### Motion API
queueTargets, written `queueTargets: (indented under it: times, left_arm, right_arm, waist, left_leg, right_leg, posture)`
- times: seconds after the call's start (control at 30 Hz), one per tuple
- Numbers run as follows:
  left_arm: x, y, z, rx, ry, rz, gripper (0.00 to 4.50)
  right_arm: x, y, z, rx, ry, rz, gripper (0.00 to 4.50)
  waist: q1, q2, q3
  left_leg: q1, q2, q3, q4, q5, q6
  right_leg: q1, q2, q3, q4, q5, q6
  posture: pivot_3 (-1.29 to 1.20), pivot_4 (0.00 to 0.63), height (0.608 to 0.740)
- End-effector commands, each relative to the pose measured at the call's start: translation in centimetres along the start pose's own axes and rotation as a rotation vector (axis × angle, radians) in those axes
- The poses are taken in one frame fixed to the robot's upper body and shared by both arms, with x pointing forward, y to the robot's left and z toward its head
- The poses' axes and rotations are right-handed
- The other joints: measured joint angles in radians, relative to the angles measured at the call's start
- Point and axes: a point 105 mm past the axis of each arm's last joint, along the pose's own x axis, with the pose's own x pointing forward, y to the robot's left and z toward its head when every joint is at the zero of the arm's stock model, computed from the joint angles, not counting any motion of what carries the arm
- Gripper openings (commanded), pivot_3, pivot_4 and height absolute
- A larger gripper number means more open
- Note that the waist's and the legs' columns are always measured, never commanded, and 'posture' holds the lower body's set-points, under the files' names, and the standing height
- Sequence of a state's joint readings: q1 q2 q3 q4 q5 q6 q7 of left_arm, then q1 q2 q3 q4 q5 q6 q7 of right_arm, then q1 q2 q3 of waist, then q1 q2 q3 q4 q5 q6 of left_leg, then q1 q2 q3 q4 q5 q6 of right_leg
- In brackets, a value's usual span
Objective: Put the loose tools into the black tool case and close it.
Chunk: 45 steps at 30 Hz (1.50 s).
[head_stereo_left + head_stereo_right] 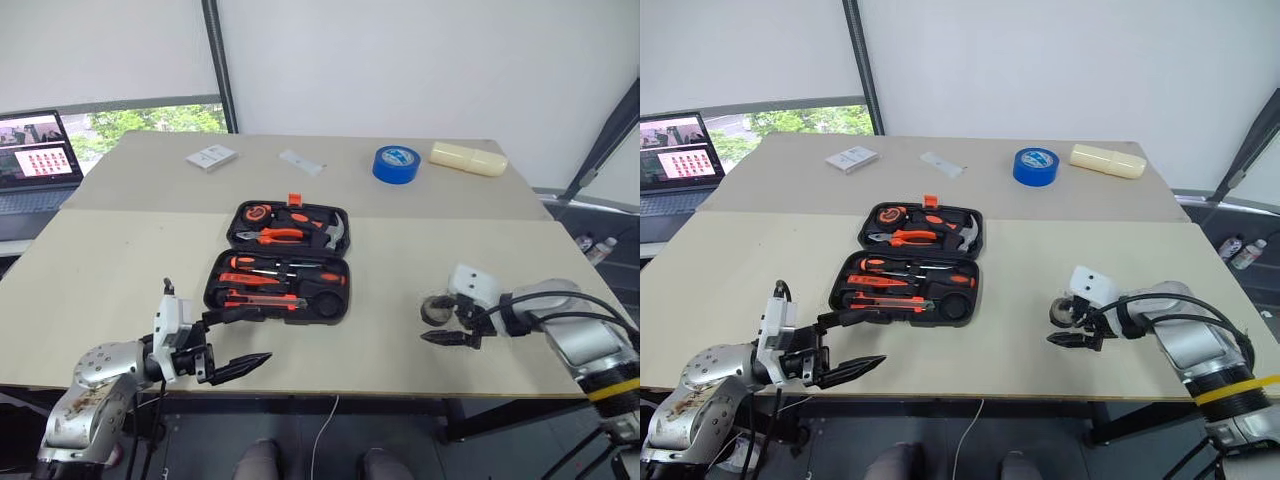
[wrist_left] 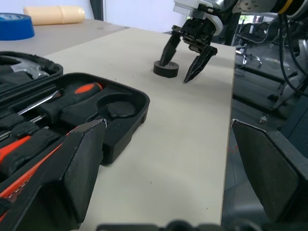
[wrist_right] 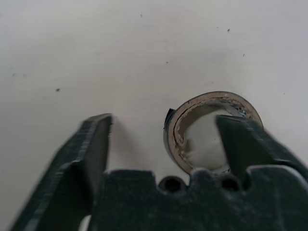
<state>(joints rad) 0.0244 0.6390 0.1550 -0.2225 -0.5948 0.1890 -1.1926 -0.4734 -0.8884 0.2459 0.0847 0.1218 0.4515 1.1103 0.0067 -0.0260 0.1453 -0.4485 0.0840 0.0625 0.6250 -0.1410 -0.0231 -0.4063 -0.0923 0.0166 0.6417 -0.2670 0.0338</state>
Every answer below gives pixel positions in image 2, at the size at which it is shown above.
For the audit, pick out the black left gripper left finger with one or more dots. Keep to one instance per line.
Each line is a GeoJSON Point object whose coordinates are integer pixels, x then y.
{"type": "Point", "coordinates": [72, 183]}

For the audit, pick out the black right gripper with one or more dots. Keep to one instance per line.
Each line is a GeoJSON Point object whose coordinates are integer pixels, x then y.
{"type": "Point", "coordinates": [196, 33]}

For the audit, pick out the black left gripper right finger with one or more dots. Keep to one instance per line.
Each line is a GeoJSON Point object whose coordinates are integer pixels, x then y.
{"type": "Point", "coordinates": [272, 173]}

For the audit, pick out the black electrical tape roll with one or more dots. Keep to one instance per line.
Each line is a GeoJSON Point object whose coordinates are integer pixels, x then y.
{"type": "Point", "coordinates": [168, 71]}

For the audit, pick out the black orange utility knife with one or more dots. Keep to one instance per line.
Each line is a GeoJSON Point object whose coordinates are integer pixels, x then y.
{"type": "Point", "coordinates": [36, 163]}

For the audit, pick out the black tool case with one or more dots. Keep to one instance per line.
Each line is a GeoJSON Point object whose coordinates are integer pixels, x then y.
{"type": "Point", "coordinates": [125, 130]}

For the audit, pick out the black diagonal support beam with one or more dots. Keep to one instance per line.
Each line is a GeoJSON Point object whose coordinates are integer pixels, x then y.
{"type": "Point", "coordinates": [232, 31]}

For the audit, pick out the office chair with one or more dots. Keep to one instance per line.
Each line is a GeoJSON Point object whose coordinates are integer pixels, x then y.
{"type": "Point", "coordinates": [251, 38]}

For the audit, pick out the cream cylindrical roll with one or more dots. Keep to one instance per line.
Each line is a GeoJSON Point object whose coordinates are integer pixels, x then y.
{"type": "Point", "coordinates": [53, 15]}

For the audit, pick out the blue tape roll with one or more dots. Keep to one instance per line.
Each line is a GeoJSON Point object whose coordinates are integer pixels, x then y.
{"type": "Point", "coordinates": [14, 27]}

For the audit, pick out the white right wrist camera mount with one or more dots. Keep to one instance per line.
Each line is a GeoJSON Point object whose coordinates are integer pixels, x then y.
{"type": "Point", "coordinates": [187, 9]}

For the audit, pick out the black frame post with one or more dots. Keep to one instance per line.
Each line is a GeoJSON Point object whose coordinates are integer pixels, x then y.
{"type": "Point", "coordinates": [96, 9]}

